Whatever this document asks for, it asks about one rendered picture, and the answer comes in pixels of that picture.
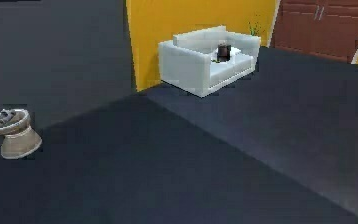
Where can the green house plant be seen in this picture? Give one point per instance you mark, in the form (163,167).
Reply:
(254,29)

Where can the grey object on table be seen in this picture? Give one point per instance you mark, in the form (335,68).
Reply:
(5,117)

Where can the brown wooden cupboard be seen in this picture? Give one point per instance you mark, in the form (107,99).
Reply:
(320,30)

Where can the white sofa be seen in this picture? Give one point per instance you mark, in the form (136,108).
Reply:
(193,66)

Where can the dark brown pot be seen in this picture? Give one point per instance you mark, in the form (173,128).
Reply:
(223,52)

